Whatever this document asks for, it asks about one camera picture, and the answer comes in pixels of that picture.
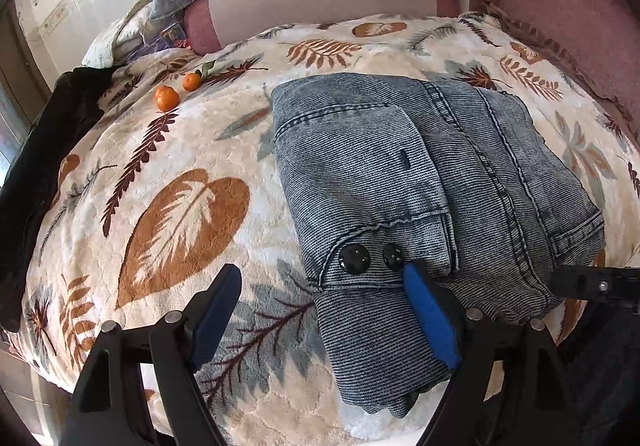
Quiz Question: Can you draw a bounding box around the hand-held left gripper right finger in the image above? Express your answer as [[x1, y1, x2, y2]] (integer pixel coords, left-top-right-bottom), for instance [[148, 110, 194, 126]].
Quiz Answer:
[[402, 262, 592, 446]]

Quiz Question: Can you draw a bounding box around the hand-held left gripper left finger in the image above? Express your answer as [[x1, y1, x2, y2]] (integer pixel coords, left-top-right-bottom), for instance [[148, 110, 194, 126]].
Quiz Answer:
[[60, 263, 244, 446]]

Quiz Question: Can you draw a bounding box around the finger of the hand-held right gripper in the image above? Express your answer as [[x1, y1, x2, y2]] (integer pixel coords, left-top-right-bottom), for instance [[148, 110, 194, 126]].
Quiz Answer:
[[549, 265, 640, 315]]

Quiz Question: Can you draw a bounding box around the blue denim jacket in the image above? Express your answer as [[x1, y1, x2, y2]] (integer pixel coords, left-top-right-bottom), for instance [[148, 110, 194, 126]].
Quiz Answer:
[[271, 74, 606, 417]]

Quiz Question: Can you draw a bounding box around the leaf print plush blanket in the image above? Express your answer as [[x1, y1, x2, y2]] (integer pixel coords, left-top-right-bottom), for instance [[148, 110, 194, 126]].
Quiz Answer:
[[15, 12, 640, 446]]

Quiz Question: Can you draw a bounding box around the black jacket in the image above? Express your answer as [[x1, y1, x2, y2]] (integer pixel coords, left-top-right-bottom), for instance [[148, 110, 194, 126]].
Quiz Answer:
[[0, 67, 120, 333]]

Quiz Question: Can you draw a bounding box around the tangerine with green leaf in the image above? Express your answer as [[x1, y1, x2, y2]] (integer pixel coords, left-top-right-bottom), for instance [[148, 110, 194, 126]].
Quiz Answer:
[[181, 64, 217, 93]]

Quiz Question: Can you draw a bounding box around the colourful printed packet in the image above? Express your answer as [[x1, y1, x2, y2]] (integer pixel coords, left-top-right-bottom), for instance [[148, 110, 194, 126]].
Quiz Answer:
[[144, 22, 192, 53]]

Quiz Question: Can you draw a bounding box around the white floral cloth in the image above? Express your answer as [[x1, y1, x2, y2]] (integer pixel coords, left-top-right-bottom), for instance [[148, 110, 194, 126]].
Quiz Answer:
[[81, 0, 168, 68]]

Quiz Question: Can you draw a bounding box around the pink padded bed frame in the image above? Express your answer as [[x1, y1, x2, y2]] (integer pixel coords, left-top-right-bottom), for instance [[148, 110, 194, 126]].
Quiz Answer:
[[182, 0, 640, 137]]

